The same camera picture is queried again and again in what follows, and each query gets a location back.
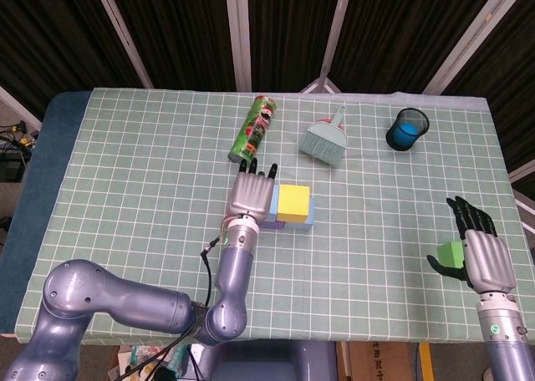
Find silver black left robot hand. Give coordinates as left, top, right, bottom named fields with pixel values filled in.
left=227, top=157, right=279, bottom=221

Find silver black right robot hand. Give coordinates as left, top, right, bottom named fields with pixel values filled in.
left=425, top=196, right=517, bottom=294

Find light blue foam cube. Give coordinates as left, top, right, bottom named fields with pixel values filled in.
left=266, top=180, right=282, bottom=224
left=284, top=196, right=315, bottom=231

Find green foam cube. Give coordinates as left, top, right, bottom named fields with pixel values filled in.
left=436, top=241, right=466, bottom=270

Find yellow foam cube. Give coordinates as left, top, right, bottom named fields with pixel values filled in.
left=277, top=184, right=311, bottom=224

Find green Pringles can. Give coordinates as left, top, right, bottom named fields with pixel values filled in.
left=227, top=95, right=278, bottom=168

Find teal hand brush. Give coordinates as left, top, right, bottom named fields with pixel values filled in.
left=298, top=105, right=348, bottom=168

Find red round disc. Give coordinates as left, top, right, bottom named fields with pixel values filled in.
left=317, top=115, right=346, bottom=130

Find yellow bar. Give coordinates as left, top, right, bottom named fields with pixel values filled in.
left=419, top=342, right=434, bottom=381

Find green checkered tablecloth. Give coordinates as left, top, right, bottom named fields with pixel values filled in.
left=14, top=87, right=517, bottom=343

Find black mesh pen cup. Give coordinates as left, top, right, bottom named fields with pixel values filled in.
left=385, top=107, right=431, bottom=152

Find brown cardboard box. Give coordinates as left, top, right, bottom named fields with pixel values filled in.
left=346, top=341, right=419, bottom=381

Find blue-grey robot torso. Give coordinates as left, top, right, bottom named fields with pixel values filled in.
left=200, top=339, right=339, bottom=381

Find colourful printed papers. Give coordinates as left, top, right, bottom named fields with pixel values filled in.
left=108, top=343, right=189, bottom=381

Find black device box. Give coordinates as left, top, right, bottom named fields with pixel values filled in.
left=0, top=157, right=29, bottom=184

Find white frame bar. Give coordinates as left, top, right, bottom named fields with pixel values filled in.
left=508, top=160, right=535, bottom=185
left=514, top=188, right=535, bottom=215
left=0, top=85, right=43, bottom=130

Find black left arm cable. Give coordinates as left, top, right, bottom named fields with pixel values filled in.
left=119, top=237, right=222, bottom=381

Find white frame post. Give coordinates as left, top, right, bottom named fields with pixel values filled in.
left=224, top=0, right=253, bottom=93
left=421, top=0, right=524, bottom=94
left=91, top=0, right=154, bottom=89
left=300, top=0, right=356, bottom=94

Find tangled cable bundle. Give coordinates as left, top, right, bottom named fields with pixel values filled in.
left=0, top=120, right=41, bottom=150

